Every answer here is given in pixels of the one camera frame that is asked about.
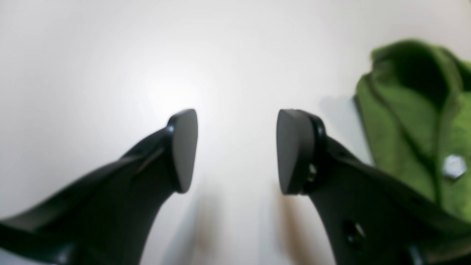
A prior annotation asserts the green T-shirt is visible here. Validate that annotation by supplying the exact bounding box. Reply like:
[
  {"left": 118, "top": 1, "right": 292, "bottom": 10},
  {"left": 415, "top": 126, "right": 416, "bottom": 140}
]
[{"left": 355, "top": 40, "right": 471, "bottom": 222}]

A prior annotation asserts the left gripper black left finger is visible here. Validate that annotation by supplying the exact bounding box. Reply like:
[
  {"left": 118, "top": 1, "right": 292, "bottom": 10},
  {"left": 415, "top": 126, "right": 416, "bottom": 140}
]
[{"left": 1, "top": 109, "right": 198, "bottom": 265}]

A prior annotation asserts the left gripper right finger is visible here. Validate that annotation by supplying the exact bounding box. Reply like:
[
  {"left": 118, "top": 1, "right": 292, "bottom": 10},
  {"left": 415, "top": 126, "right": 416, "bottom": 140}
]
[{"left": 276, "top": 109, "right": 471, "bottom": 265}]

